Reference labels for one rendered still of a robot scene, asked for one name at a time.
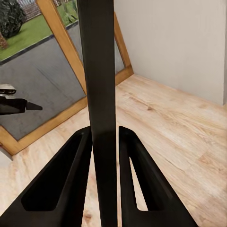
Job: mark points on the poster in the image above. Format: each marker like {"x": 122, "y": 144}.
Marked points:
{"x": 96, "y": 23}

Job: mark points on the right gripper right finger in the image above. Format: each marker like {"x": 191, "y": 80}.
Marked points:
{"x": 165, "y": 209}

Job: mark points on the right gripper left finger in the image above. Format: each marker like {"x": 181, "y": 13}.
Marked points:
{"x": 56, "y": 196}

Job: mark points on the door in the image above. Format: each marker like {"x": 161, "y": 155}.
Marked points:
{"x": 41, "y": 57}

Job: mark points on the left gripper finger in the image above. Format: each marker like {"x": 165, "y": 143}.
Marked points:
{"x": 29, "y": 105}
{"x": 8, "y": 109}

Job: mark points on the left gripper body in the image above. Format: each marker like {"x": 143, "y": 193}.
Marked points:
{"x": 18, "y": 105}

